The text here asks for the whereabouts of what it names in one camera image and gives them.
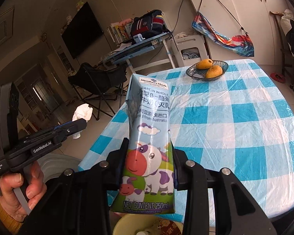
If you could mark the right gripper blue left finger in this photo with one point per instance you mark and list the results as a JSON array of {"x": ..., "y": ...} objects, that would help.
[{"x": 118, "y": 164}]

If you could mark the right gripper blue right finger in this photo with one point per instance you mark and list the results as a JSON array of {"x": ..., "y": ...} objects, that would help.
[{"x": 180, "y": 176}]

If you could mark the milk carton with cow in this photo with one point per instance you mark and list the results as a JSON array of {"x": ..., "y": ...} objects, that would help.
[{"x": 147, "y": 185}]

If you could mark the white tissue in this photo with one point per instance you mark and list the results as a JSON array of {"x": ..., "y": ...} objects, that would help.
[{"x": 83, "y": 111}]

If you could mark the red snack bag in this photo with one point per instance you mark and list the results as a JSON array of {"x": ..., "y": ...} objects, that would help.
[{"x": 168, "y": 227}]

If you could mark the clear plastic bottle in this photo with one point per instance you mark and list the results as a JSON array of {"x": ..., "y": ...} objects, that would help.
[{"x": 143, "y": 232}]

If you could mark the yellow plastic trash bucket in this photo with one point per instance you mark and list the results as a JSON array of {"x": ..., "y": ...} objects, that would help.
[{"x": 133, "y": 223}]

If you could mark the person's left hand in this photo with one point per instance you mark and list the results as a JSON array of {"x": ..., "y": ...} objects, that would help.
[{"x": 16, "y": 203}]

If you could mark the black trousers leg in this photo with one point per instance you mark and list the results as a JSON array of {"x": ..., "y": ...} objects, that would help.
[{"x": 74, "y": 203}]

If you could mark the black folding camping chair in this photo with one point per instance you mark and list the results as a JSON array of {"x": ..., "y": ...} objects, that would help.
[{"x": 97, "y": 87}]

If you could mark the glass fruit plate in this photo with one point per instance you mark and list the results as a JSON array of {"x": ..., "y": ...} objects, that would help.
[{"x": 196, "y": 74}]

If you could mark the yellow mango rear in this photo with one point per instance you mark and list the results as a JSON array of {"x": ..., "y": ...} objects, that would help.
[{"x": 204, "y": 64}]

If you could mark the blue white study desk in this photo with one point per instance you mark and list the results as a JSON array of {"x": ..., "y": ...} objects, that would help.
[{"x": 138, "y": 49}]

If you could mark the small blue device on desk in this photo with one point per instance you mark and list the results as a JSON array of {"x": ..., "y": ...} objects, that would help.
[{"x": 138, "y": 38}]

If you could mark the colourful hanging bag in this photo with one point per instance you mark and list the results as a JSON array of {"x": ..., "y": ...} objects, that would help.
[{"x": 240, "y": 44}]

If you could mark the row of books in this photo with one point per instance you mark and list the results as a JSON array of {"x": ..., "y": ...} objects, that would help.
[{"x": 120, "y": 32}]

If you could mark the pink plush toy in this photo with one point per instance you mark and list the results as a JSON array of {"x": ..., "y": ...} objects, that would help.
[{"x": 126, "y": 20}]

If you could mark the dark blue red backpack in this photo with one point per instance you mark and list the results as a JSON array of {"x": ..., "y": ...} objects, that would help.
[{"x": 149, "y": 25}]

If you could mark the wooden chair with black clothes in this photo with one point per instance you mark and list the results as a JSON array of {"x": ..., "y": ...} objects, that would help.
[{"x": 287, "y": 49}]

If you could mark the white bag on chair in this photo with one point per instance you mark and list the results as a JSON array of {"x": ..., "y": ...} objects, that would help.
[{"x": 287, "y": 21}]

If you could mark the black wall television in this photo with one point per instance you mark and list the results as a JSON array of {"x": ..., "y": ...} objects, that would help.
[{"x": 82, "y": 31}]

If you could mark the white wall cabinet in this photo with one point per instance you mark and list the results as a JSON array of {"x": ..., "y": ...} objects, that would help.
[{"x": 229, "y": 17}]

